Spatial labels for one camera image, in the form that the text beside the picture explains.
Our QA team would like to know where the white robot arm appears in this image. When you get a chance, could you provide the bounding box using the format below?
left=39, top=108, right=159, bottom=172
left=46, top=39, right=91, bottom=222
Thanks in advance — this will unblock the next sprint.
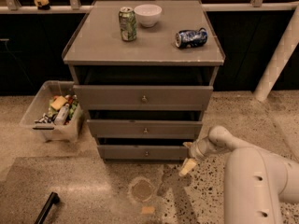
left=179, top=126, right=299, bottom=224

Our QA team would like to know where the green soda can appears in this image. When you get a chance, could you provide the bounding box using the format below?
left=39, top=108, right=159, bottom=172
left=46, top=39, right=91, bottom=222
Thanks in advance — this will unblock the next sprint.
left=119, top=7, right=136, bottom=42

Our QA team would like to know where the white diagonal pillar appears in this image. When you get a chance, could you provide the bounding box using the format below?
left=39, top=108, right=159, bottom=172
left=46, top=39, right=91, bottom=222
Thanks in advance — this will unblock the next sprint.
left=253, top=6, right=299, bottom=102

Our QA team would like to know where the grey drawer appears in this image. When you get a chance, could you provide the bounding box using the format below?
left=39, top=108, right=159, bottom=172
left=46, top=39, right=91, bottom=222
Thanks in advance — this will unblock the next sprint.
left=97, top=145, right=188, bottom=161
left=87, top=119, right=203, bottom=140
left=73, top=85, right=213, bottom=111

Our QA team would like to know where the black bar handle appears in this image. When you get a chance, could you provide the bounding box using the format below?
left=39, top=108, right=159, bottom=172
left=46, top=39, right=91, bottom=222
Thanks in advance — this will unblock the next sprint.
left=35, top=192, right=60, bottom=224

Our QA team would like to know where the grey middle drawer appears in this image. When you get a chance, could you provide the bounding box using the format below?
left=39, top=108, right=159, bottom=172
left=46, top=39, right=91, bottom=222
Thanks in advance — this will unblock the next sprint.
left=87, top=119, right=203, bottom=140

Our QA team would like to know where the blue crushed soda can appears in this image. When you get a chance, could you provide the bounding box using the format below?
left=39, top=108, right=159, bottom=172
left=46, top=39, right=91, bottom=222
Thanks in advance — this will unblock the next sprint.
left=175, top=28, right=208, bottom=49

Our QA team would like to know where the white bowl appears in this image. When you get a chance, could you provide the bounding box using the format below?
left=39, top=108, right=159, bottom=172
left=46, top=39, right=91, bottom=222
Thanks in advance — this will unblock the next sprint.
left=134, top=4, right=162, bottom=27

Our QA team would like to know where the grey drawer cabinet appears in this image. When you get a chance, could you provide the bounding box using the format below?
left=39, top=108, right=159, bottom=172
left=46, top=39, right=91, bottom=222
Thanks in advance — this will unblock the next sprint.
left=64, top=1, right=224, bottom=147

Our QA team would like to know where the grey bottom drawer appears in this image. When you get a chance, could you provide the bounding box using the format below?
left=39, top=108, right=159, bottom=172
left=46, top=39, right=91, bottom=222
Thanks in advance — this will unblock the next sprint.
left=97, top=145, right=188, bottom=161

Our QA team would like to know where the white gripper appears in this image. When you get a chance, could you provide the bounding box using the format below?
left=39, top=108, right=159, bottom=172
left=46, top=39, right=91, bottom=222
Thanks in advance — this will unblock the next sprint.
left=178, top=139, right=206, bottom=176

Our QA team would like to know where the metal railing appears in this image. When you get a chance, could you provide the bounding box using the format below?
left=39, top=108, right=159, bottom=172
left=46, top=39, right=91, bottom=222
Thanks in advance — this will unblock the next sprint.
left=0, top=0, right=299, bottom=16

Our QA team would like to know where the yellow black object on rail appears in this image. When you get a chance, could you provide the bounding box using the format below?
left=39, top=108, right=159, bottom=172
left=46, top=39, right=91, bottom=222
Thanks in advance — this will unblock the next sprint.
left=34, top=0, right=50, bottom=10

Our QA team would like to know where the white plastic bottle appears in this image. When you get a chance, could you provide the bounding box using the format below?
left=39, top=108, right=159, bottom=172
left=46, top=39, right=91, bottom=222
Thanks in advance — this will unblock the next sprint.
left=54, top=105, right=69, bottom=125

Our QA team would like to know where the clear plastic bin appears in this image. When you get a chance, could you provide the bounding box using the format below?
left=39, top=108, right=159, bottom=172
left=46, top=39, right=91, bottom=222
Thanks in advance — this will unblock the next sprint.
left=20, top=80, right=84, bottom=142

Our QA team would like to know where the yellow sponge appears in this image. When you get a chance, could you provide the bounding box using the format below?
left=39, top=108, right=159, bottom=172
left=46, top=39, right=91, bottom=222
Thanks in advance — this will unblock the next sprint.
left=50, top=96, right=67, bottom=111

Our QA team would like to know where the grey top drawer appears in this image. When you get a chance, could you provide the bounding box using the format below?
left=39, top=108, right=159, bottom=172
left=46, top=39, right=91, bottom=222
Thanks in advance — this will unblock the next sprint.
left=73, top=85, right=213, bottom=111

